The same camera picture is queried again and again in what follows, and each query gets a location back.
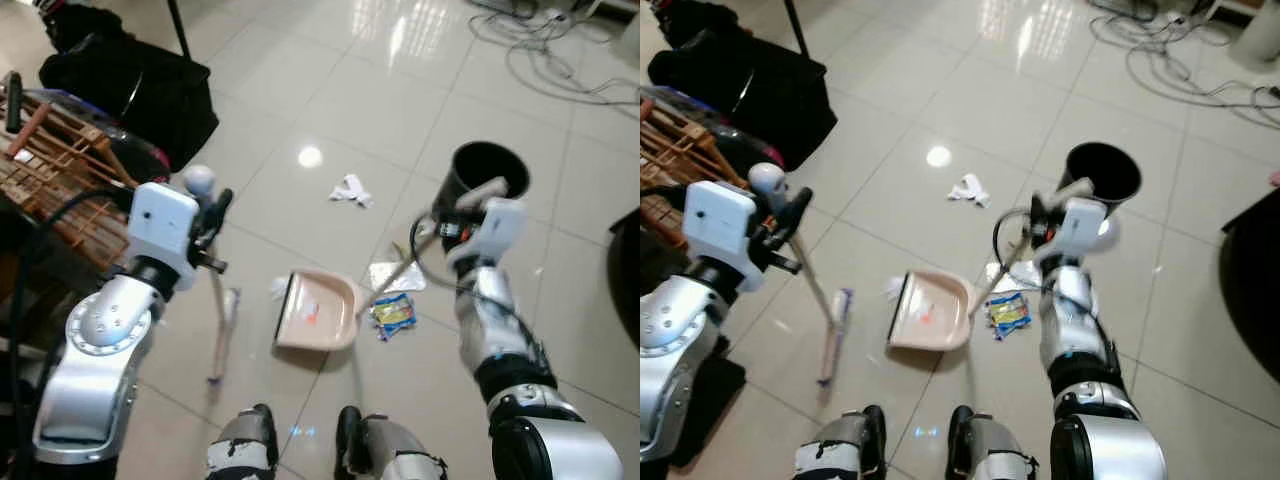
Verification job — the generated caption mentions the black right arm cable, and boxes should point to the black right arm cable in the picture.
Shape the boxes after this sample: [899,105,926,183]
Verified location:
[992,208,1051,271]
[408,212,531,346]

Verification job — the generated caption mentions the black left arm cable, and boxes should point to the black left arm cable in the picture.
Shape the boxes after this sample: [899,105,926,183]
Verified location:
[5,188,136,476]

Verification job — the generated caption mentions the black round waste bin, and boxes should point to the black round waste bin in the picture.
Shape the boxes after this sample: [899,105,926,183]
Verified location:
[1057,141,1143,216]
[432,140,531,226]

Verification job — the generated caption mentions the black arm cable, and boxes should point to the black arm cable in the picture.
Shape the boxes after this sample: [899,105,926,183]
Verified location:
[992,208,1051,271]
[408,212,531,346]
[5,188,136,476]

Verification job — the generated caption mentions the grey floor cable tangle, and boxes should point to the grey floor cable tangle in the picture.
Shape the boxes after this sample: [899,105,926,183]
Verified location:
[1088,0,1280,111]
[468,0,641,106]

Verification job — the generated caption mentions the broom with grey handle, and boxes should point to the broom with grey handle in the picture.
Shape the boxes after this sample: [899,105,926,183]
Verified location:
[750,162,856,389]
[183,165,243,386]

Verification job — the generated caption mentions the black bag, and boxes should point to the black bag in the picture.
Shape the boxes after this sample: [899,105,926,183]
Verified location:
[38,5,221,171]
[648,0,839,171]

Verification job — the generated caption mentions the large black rounded furniture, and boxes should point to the large black rounded furniture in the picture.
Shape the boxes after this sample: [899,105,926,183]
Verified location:
[1220,188,1280,356]

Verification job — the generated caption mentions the white round container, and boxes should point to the white round container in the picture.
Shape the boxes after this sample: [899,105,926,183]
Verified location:
[1230,5,1280,71]

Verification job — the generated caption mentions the crumpled white paper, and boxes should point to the crumpled white paper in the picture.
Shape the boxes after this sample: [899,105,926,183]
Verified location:
[948,173,993,209]
[328,173,374,209]

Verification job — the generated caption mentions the black upright pole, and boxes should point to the black upright pole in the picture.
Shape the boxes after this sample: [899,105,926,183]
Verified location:
[165,0,193,61]
[783,0,809,58]

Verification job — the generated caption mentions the dark rounded seat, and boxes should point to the dark rounded seat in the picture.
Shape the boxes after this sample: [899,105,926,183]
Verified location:
[100,125,171,186]
[700,125,766,181]

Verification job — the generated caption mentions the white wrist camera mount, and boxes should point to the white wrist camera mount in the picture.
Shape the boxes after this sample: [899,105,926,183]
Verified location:
[125,182,201,291]
[455,198,529,271]
[1045,197,1109,266]
[683,180,761,291]

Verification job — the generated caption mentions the silver foil wrapper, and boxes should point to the silver foil wrapper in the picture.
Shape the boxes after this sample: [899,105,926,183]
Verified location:
[985,262,1036,293]
[367,262,428,294]

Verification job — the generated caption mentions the brown wooden rack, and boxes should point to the brown wooden rack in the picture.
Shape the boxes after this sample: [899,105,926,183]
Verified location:
[640,95,746,251]
[0,90,141,271]

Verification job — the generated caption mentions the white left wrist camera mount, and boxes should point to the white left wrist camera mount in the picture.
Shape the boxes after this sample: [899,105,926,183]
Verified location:
[125,182,201,291]
[683,180,761,291]

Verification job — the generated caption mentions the robot left leg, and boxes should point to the robot left leg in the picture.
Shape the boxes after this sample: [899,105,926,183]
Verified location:
[205,403,279,480]
[795,405,888,480]

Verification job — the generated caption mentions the blue yellow snack wrapper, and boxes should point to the blue yellow snack wrapper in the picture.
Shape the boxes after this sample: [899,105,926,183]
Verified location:
[985,292,1033,341]
[370,293,419,341]

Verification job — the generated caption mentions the pink dustpan with white handle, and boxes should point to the pink dustpan with white handle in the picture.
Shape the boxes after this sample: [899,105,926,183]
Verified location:
[273,175,511,353]
[886,178,1096,353]

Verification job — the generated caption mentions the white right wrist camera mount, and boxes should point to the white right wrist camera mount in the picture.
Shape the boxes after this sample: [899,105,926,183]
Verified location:
[455,198,529,271]
[1045,197,1109,266]

